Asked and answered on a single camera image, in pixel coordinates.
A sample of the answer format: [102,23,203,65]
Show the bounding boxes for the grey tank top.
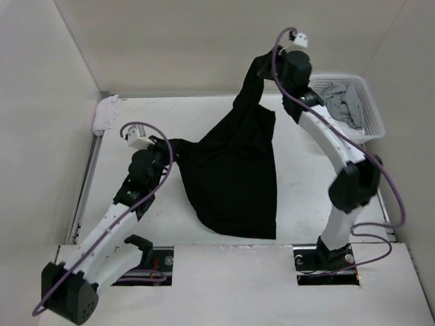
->
[320,84,366,130]

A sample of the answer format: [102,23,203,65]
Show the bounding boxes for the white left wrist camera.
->
[126,124,153,150]

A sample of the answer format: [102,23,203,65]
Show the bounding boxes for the black tank top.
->
[170,53,277,240]

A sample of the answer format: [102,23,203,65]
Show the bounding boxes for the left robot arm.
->
[33,134,170,325]

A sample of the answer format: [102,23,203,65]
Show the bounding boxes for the folded white tank top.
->
[92,95,119,137]

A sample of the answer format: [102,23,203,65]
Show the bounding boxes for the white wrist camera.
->
[126,124,153,150]
[289,31,309,48]

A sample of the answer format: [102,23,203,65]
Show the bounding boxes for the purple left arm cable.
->
[32,122,176,316]

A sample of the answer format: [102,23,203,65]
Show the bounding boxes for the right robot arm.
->
[276,50,380,271]

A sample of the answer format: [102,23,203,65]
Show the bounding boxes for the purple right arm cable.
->
[271,26,407,276]

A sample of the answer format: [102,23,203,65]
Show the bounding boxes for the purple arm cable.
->
[271,26,407,276]
[32,122,176,316]

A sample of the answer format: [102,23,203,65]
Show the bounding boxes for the white tank top in basket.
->
[328,118,366,141]

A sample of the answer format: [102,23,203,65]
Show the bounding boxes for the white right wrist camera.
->
[289,31,309,48]

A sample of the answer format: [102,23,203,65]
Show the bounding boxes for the white plastic basket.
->
[309,73,385,144]

